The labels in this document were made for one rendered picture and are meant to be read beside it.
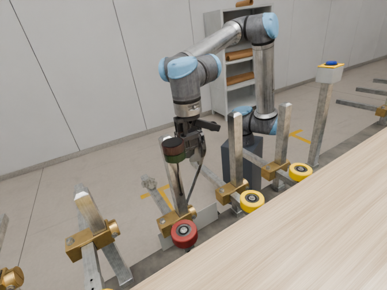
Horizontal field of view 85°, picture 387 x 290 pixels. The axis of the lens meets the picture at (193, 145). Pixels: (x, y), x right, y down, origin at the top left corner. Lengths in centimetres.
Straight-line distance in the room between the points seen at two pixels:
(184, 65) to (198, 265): 53
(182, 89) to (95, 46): 253
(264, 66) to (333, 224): 85
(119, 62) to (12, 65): 114
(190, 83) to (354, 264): 61
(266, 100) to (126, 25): 226
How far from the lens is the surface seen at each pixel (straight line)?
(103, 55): 312
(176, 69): 63
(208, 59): 74
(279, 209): 74
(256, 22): 122
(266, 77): 130
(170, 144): 55
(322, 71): 106
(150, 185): 92
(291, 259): 64
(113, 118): 327
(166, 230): 76
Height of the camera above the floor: 144
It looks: 30 degrees down
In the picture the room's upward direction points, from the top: 8 degrees counter-clockwise
